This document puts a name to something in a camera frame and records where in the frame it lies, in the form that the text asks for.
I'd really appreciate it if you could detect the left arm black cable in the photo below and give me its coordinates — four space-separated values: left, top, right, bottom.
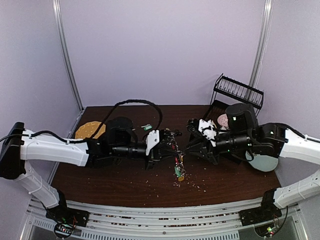
0 99 165 146

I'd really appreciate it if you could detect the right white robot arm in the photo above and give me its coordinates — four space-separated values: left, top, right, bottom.
185 103 320 226

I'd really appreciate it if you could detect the key with light green tag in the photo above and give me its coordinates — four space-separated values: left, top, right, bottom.
141 124 153 131

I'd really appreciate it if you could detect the left aluminium frame post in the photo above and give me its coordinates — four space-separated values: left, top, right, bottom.
51 0 84 112

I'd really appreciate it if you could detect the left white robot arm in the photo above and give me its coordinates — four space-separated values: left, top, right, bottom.
0 116 182 231

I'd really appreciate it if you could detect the metal keyring with red handle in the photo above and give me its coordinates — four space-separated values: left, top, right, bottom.
169 129 187 178

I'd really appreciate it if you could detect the aluminium frame post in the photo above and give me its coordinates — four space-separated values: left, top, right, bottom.
241 0 273 112
51 0 84 112

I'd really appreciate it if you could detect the right aluminium frame post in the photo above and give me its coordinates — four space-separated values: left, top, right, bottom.
241 0 273 112

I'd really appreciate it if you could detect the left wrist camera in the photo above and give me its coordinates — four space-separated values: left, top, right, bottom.
145 128 174 156

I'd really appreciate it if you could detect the pink patterned bowl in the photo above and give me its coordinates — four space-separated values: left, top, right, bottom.
217 114 229 128

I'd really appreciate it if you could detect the pale green plate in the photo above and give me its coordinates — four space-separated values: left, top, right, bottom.
245 151 279 172

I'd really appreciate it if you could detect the green tag on ring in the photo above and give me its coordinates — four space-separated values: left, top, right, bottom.
174 166 181 177

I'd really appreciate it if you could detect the black dish rack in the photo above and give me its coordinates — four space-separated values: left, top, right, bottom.
203 73 264 118

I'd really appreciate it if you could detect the yellow dotted plate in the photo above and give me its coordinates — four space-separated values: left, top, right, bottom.
75 121 106 139

